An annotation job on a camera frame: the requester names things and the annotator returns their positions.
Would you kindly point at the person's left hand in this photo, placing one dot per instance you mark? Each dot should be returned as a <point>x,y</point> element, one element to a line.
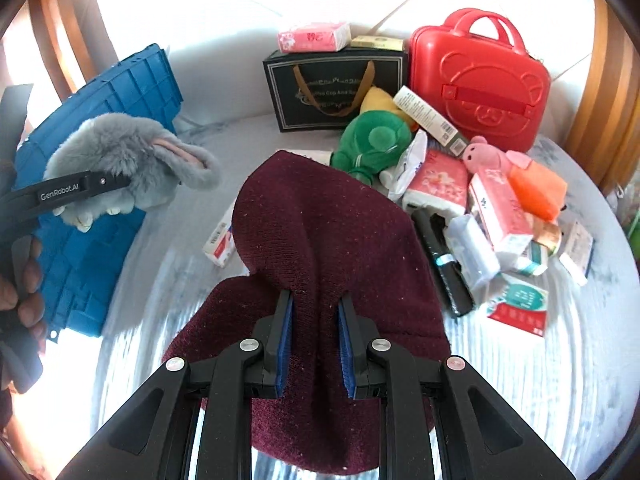
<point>30,308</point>

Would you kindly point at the teal white small box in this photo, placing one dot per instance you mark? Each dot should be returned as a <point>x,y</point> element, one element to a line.
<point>546,242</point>

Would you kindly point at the white red tissue pack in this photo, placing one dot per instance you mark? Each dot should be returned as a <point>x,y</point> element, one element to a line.
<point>501,215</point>

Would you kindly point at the white red small box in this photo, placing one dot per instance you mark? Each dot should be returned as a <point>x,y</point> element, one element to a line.
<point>220,246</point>

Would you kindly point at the small white medicine box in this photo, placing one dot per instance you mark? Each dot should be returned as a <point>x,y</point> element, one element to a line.
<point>576,251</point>

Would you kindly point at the yellow plush toy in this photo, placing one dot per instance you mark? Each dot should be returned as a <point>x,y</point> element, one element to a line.
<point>378,100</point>

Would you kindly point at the maroon knitted cloth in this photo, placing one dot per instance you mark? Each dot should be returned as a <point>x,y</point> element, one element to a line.
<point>320,234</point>

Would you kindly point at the pink pig plush orange dress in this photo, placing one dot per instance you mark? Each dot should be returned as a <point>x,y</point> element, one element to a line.
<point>540,190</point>

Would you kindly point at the black gift bag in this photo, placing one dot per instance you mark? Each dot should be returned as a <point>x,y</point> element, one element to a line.
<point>324,90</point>

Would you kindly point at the red green medicine box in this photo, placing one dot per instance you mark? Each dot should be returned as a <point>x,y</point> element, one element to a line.
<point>517,303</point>

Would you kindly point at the pink floral tissue pack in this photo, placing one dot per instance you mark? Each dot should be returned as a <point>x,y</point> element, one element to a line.
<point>441,183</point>

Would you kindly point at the olive small box on bag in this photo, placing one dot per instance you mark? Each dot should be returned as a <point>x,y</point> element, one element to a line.
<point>378,43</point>

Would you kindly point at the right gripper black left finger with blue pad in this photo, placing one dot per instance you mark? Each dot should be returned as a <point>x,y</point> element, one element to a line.
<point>274,332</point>

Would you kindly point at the green plush frog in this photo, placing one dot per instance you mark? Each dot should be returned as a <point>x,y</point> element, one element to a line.
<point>371,143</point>

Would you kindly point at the long white barcode box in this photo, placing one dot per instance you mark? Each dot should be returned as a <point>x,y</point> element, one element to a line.
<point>431,121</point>

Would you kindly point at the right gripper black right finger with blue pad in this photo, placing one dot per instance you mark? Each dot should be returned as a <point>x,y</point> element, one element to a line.
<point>362,378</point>

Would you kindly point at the pink tissue pack on bag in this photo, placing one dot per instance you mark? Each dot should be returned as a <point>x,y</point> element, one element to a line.
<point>327,37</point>

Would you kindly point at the white wet wipes pack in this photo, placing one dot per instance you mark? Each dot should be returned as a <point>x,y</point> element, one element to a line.
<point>397,179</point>

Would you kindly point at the black garbage bag roll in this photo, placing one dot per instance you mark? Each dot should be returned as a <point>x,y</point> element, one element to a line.
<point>451,287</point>

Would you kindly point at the grey plush elephant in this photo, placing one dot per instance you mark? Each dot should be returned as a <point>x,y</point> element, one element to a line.
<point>141,149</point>

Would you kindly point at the wooden door frame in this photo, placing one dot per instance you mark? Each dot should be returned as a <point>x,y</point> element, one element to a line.
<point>604,138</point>

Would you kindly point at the clear plastic case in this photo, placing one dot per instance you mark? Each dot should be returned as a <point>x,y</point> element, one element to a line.
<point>477,260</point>

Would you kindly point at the red bear suitcase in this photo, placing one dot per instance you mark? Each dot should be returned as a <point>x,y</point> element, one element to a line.
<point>476,71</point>

